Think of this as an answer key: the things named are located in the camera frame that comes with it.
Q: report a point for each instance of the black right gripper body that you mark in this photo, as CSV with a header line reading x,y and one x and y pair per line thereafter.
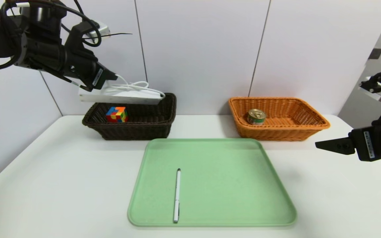
x,y
367,144

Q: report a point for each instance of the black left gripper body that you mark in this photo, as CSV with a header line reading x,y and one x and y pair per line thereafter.
x,y
97,78

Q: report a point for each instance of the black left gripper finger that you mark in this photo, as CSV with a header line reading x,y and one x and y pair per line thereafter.
x,y
110,76
86,88

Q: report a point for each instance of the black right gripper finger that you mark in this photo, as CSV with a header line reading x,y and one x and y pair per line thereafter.
x,y
337,145

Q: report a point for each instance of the white power strip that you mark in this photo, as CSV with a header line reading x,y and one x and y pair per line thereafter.
x,y
121,96

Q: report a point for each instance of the colourful puzzle cube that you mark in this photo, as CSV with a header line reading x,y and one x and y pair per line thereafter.
x,y
116,114

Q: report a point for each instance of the small tin food can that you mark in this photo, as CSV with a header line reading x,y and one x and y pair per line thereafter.
x,y
256,116

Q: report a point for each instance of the white pen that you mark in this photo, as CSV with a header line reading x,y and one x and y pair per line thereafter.
x,y
177,198

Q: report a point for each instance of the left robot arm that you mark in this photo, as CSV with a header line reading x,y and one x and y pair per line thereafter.
x,y
28,46

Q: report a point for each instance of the orange wicker basket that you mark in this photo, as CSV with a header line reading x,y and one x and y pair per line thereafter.
x,y
293,127

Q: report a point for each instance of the dark brown wicker basket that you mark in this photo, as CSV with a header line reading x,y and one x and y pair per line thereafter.
x,y
134,125

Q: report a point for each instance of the thin black zip tie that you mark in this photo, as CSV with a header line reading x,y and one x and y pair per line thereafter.
x,y
119,34

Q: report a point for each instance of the light green plastic tray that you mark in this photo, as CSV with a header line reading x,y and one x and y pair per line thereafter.
x,y
223,185

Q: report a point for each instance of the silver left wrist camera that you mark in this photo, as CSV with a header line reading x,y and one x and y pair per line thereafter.
x,y
100,30

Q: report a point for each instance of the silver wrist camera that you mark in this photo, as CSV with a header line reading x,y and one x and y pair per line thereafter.
x,y
100,30
377,89

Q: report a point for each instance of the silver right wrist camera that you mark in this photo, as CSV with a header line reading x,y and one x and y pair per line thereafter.
x,y
377,89

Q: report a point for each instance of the black wall plate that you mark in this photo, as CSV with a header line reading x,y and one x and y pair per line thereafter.
x,y
375,53

